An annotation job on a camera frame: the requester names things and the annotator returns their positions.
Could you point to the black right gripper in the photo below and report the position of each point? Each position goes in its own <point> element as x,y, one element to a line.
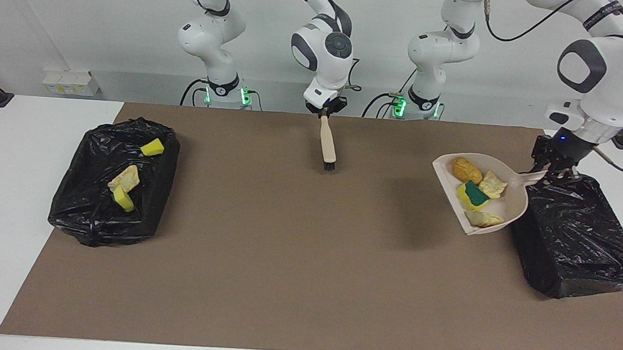
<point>327,108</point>

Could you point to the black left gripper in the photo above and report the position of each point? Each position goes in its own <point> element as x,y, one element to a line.
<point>562,150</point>

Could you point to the beige hand brush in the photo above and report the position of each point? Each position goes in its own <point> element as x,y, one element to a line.
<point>327,143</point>

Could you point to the beige plastic dustpan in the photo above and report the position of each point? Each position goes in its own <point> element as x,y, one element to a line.
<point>512,201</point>

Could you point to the beige foam chunk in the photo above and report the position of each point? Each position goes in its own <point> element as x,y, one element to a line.
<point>484,219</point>
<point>493,185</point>
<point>126,177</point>

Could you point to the orange-brown bread roll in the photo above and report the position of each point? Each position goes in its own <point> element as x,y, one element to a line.
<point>466,170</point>

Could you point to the notched yellow sponge piece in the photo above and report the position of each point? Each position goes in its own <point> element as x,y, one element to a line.
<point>125,200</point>

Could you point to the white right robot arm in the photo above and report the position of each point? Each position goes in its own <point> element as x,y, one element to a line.
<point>326,67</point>

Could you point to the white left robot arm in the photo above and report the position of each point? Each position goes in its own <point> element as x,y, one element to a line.
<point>615,80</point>

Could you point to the black bag lined bin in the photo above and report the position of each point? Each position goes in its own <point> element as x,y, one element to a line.
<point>87,215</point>
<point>583,240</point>

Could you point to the brown table mat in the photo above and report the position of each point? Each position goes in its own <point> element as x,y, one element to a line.
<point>303,304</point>

